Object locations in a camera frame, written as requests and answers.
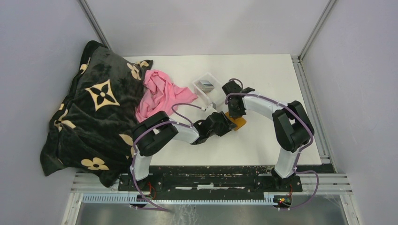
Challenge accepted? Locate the yellow leather card holder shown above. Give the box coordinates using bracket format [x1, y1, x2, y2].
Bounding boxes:
[225, 112, 246, 131]

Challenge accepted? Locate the white plastic tray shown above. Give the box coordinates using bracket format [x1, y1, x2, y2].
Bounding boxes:
[192, 72, 226, 109]

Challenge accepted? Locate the stack of credit cards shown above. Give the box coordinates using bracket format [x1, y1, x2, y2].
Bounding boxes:
[197, 80, 214, 92]

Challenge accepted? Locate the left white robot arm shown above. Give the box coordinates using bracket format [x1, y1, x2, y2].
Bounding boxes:
[130, 111, 237, 191]

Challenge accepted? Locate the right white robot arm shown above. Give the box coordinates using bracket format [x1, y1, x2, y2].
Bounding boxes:
[222, 79, 314, 191]

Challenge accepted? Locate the pink cloth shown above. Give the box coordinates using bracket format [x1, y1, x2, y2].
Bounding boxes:
[135, 70, 198, 122]

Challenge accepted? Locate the black floral blanket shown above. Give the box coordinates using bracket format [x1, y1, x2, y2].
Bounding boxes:
[40, 40, 153, 187]

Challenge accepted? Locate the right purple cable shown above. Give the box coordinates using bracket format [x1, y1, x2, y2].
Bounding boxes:
[224, 78, 320, 210]

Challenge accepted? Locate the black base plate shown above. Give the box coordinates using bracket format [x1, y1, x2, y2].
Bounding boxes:
[118, 165, 304, 200]

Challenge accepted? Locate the white slotted cable duct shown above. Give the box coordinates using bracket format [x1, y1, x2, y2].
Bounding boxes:
[82, 194, 277, 206]

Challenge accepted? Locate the aluminium frame rail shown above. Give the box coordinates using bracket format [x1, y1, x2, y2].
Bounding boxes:
[291, 56, 353, 195]

